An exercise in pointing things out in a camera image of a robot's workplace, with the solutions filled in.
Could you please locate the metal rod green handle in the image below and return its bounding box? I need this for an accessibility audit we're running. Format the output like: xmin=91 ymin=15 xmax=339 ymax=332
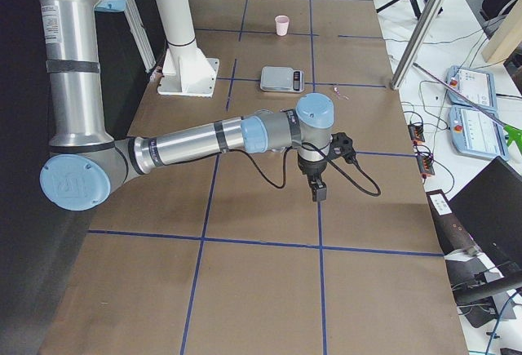
xmin=413 ymin=62 xmax=522 ymax=151

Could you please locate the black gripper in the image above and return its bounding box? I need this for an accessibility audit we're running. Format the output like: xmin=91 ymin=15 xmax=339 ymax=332
xmin=298 ymin=155 xmax=327 ymax=202

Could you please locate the lower teach pendant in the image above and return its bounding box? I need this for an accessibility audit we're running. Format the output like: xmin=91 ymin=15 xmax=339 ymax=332
xmin=449 ymin=105 xmax=510 ymax=161

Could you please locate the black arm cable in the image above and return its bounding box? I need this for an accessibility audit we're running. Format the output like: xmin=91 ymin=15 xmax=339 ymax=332
xmin=222 ymin=141 xmax=382 ymax=198

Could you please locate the black box white label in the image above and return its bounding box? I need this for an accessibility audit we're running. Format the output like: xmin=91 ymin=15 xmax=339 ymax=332
xmin=426 ymin=189 xmax=481 ymax=257

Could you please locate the pink paper cup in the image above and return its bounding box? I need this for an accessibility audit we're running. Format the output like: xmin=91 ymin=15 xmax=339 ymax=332
xmin=274 ymin=15 xmax=290 ymax=37

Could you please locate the upper orange connector box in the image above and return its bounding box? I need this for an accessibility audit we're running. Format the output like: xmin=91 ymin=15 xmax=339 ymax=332
xmin=408 ymin=123 xmax=425 ymax=144

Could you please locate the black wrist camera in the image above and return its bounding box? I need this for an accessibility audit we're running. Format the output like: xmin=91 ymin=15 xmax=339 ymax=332
xmin=328 ymin=132 xmax=358 ymax=165

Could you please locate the silver kitchen scale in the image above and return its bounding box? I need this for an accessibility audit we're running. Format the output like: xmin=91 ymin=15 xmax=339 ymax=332
xmin=260 ymin=66 xmax=304 ymax=93

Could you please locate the lower orange connector box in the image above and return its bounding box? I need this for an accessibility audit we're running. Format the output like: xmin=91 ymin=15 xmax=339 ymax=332
xmin=417 ymin=155 xmax=435 ymax=179

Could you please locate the teach pendant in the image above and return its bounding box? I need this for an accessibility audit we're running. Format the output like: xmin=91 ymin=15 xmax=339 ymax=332
xmin=449 ymin=105 xmax=510 ymax=161
xmin=446 ymin=65 xmax=498 ymax=111

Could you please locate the aluminium frame post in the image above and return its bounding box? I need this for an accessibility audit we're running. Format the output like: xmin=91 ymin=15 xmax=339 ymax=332
xmin=390 ymin=0 xmax=444 ymax=90

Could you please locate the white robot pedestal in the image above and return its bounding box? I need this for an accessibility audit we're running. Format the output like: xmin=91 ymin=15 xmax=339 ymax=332
xmin=156 ymin=0 xmax=219 ymax=97

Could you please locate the orange connector box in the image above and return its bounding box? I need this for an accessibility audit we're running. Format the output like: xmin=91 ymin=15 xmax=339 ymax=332
xmin=417 ymin=155 xmax=435 ymax=179
xmin=408 ymin=123 xmax=425 ymax=144

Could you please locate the black laptop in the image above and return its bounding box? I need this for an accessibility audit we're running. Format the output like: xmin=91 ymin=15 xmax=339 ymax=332
xmin=446 ymin=155 xmax=522 ymax=266

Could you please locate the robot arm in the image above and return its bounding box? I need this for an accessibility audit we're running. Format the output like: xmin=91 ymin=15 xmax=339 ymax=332
xmin=38 ymin=0 xmax=334 ymax=211

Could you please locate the upper teach pendant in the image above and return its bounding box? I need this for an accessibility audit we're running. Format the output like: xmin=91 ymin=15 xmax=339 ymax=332
xmin=446 ymin=65 xmax=498 ymax=111

